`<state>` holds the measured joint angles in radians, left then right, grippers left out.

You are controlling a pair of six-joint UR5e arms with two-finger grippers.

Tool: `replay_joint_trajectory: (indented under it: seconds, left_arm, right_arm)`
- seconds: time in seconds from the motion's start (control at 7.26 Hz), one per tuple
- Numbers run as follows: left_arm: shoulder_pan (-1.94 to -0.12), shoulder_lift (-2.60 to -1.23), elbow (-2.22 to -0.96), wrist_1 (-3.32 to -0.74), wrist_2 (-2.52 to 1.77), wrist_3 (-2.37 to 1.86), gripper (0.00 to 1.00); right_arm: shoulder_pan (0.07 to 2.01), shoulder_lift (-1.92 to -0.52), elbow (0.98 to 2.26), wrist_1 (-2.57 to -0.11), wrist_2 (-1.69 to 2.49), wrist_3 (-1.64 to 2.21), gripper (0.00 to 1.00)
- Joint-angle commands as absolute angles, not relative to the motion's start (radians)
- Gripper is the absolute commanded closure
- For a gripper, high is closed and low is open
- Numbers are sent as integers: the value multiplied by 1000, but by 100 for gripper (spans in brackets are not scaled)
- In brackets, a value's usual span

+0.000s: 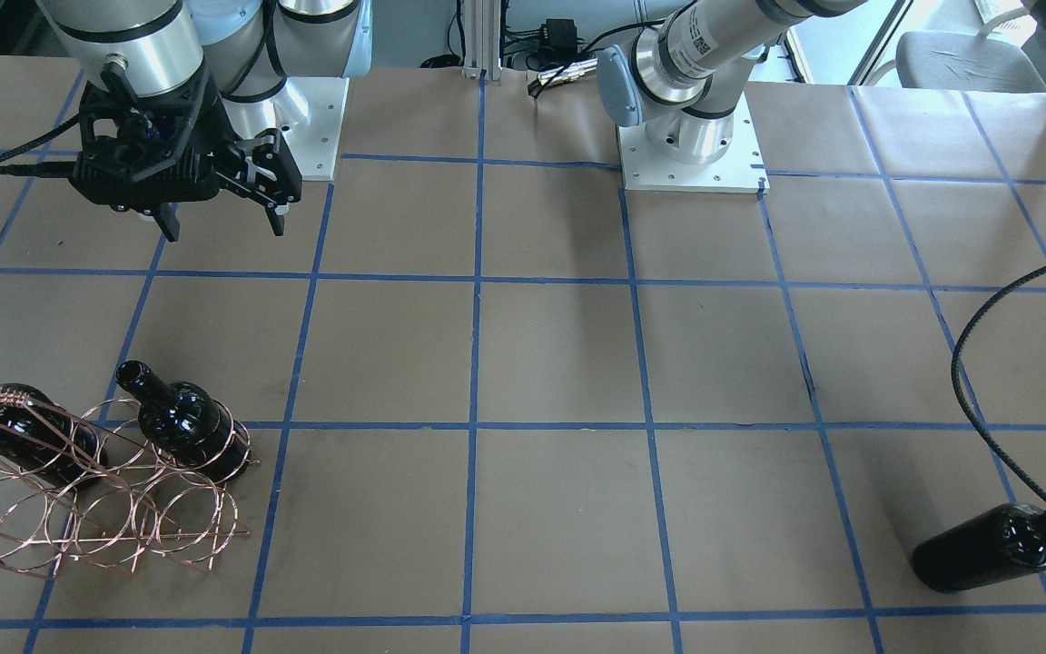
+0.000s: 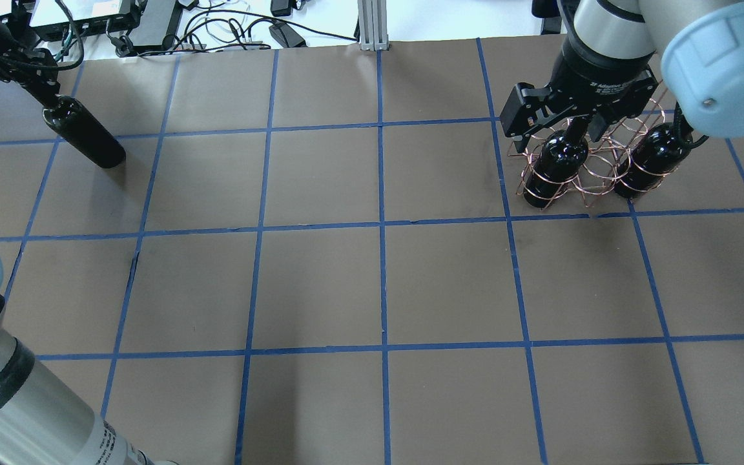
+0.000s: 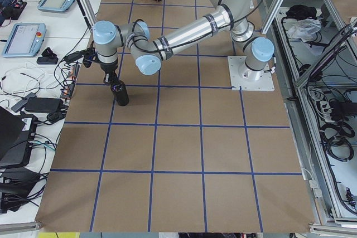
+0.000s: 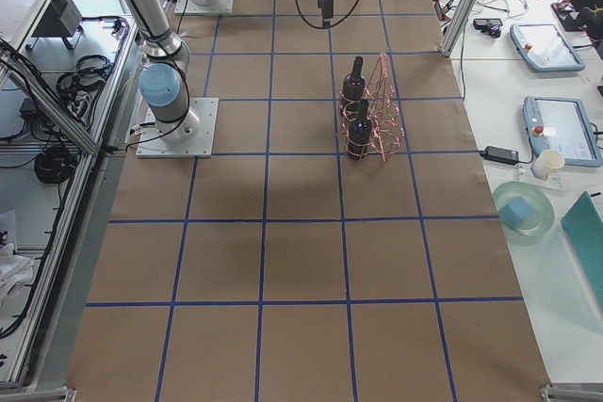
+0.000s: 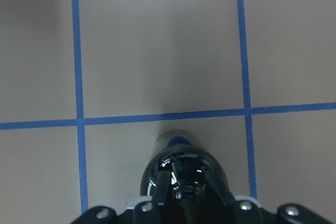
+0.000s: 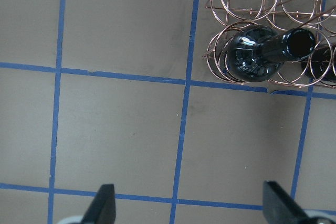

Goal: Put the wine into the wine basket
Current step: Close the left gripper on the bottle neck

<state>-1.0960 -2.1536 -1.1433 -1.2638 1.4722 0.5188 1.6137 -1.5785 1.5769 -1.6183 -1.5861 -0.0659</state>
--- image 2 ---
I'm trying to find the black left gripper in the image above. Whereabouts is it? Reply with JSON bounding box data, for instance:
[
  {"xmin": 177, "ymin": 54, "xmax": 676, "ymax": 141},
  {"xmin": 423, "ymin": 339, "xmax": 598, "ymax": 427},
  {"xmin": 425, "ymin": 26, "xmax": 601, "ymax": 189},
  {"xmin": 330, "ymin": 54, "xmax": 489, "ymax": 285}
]
[{"xmin": 0, "ymin": 21, "xmax": 60, "ymax": 108}]

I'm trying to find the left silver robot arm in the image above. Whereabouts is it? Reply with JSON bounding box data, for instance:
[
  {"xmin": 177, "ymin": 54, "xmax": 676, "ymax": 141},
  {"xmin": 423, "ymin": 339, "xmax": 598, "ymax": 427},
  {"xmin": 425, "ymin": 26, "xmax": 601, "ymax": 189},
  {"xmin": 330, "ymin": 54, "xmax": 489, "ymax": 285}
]
[{"xmin": 0, "ymin": 21, "xmax": 152, "ymax": 464}]

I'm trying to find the aluminium frame post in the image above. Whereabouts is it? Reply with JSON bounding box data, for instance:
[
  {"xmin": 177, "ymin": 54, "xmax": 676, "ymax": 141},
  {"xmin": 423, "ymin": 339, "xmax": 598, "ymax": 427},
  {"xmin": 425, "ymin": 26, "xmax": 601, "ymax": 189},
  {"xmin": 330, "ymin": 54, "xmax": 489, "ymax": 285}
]
[{"xmin": 357, "ymin": 0, "xmax": 390, "ymax": 51}]

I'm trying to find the dark wine bottle far basket side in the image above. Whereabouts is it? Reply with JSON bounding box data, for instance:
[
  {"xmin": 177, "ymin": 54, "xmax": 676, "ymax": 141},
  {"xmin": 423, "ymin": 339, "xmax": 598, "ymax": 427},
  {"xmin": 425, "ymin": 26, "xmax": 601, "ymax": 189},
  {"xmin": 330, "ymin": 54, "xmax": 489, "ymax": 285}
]
[{"xmin": 612, "ymin": 123, "xmax": 690, "ymax": 198}]

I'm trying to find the copper wire wine basket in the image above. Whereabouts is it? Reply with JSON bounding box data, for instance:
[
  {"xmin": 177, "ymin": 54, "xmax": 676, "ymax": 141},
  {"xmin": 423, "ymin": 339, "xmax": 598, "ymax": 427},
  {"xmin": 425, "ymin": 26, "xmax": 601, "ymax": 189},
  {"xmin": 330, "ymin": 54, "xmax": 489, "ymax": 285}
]
[{"xmin": 508, "ymin": 98, "xmax": 708, "ymax": 210}]

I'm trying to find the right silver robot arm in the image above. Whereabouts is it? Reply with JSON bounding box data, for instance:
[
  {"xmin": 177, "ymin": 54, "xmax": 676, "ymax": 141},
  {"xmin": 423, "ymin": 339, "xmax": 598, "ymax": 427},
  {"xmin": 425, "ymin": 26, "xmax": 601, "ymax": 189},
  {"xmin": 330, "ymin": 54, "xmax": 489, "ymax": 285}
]
[{"xmin": 500, "ymin": 1, "xmax": 744, "ymax": 151}]

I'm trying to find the black power adapter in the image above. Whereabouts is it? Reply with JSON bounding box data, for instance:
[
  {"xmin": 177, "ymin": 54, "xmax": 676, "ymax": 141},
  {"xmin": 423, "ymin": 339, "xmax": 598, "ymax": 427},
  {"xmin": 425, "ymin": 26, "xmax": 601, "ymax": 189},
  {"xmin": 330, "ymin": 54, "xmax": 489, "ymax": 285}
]
[{"xmin": 269, "ymin": 23, "xmax": 307, "ymax": 49}]

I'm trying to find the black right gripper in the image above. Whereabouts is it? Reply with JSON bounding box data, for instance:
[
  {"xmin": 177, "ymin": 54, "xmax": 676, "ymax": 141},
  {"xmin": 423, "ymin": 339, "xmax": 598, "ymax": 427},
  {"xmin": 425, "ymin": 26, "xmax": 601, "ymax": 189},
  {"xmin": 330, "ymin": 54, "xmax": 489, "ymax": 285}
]
[{"xmin": 499, "ymin": 49, "xmax": 658, "ymax": 151}]

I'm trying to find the dark wine bottle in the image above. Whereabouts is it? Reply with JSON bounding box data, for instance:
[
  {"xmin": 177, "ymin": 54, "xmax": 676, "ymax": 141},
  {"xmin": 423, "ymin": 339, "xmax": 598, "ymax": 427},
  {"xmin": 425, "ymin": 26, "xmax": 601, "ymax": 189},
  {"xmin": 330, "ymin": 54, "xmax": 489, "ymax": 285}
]
[
  {"xmin": 523, "ymin": 130, "xmax": 590, "ymax": 209},
  {"xmin": 42, "ymin": 96, "xmax": 126, "ymax": 170}
]

